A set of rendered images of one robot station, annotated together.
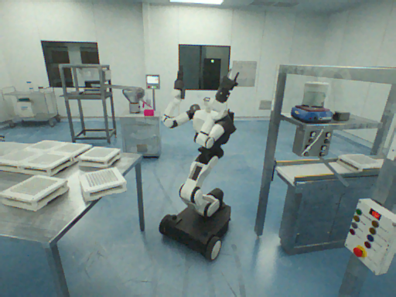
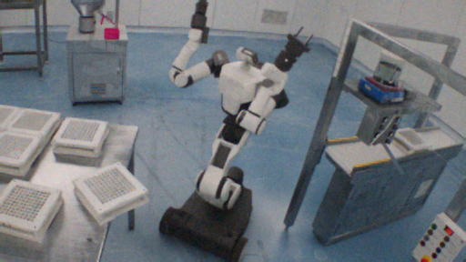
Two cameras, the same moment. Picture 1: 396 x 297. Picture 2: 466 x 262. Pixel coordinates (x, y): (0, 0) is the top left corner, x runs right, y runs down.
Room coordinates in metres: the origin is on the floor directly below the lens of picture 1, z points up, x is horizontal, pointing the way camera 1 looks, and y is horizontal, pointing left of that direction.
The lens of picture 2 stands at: (0.14, 0.50, 1.92)
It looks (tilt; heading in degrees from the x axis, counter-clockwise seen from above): 31 degrees down; 342
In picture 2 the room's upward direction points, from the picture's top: 11 degrees clockwise
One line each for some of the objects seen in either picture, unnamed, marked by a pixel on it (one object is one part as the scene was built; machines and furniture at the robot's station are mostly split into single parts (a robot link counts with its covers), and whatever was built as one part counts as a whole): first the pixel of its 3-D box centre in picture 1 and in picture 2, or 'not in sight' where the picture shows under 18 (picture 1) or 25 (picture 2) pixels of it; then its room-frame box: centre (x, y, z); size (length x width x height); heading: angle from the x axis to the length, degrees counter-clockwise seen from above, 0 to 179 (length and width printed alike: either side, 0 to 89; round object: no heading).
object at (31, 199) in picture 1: (35, 187); (24, 204); (1.19, 0.97, 0.88); 0.25 x 0.24 x 0.02; 165
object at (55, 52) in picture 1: (73, 65); not in sight; (6.18, 3.25, 1.43); 1.32 x 0.01 x 1.11; 97
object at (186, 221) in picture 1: (203, 214); (218, 205); (1.90, -0.07, 0.19); 0.64 x 0.52 x 0.33; 146
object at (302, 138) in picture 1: (312, 140); (379, 125); (1.55, -0.80, 1.11); 0.22 x 0.11 x 0.20; 102
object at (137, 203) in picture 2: (102, 186); (110, 195); (1.31, 0.62, 0.83); 0.24 x 0.24 x 0.02; 34
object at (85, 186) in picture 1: (101, 179); (109, 186); (1.31, 0.62, 0.88); 0.25 x 0.24 x 0.02; 124
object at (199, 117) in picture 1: (213, 126); (248, 88); (1.95, -0.12, 1.08); 0.34 x 0.30 x 0.36; 33
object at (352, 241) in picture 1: (373, 235); (440, 246); (0.79, -0.76, 0.94); 0.17 x 0.06 x 0.26; 12
